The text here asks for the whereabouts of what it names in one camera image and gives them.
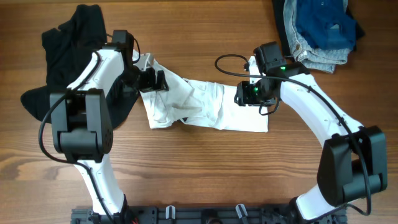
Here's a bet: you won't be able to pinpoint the white t-shirt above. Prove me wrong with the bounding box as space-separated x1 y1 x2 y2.
141 59 268 133

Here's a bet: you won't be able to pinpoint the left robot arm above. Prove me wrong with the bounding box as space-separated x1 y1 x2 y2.
44 30 169 223

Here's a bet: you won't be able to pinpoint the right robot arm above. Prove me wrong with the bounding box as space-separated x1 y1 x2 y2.
234 42 387 223

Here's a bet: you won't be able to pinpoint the light blue denim jeans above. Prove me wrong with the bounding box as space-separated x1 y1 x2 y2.
283 0 351 73

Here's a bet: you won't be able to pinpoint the black t-shirt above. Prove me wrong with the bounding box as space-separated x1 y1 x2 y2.
21 4 138 129

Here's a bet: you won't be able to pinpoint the black folded garment under jeans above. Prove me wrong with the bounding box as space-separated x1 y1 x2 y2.
272 0 366 62

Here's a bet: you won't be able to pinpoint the right black camera cable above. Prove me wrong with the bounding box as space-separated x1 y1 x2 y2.
214 54 373 217

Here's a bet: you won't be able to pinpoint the black camera cable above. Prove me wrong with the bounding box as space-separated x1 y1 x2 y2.
37 32 141 224
214 54 373 217

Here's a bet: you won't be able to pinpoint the left black camera cable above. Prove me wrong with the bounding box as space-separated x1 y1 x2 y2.
37 32 141 224

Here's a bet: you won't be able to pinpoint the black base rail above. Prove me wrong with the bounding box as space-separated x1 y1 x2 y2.
70 203 348 224

